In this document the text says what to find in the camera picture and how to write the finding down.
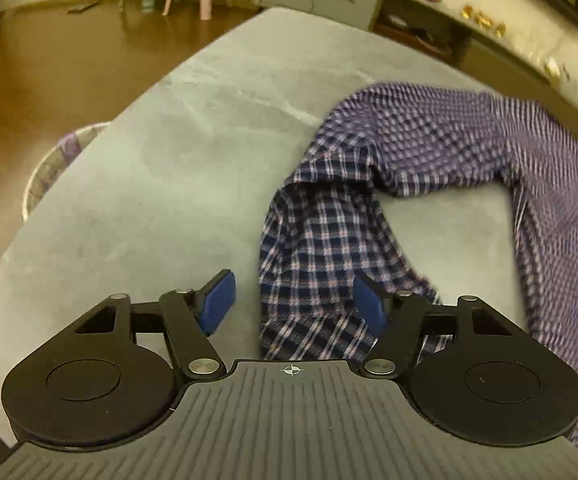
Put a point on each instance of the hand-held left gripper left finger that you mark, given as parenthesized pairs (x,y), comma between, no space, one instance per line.
(217,302)

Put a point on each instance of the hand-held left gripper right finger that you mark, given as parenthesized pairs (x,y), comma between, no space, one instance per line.
(369,305)

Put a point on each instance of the navy plaid shirt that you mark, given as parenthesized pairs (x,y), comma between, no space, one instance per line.
(419,160)

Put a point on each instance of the golden tissue box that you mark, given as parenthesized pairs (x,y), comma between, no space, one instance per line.
(552,68)

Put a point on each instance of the small golden candle holder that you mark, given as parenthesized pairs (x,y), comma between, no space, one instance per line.
(467,11)
(500,29)

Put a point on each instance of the golden incense pot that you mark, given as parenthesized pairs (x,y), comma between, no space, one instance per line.
(484,19)

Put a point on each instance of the flat dark floor object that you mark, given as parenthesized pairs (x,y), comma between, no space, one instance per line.
(83,8)

